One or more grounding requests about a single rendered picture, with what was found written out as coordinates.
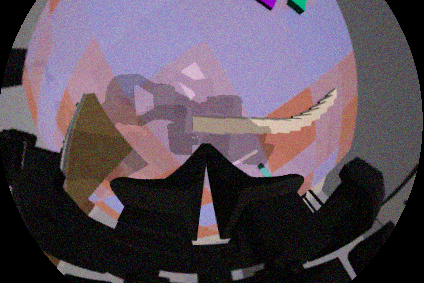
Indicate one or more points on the teal rectangular block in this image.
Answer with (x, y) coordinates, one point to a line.
(265, 171)

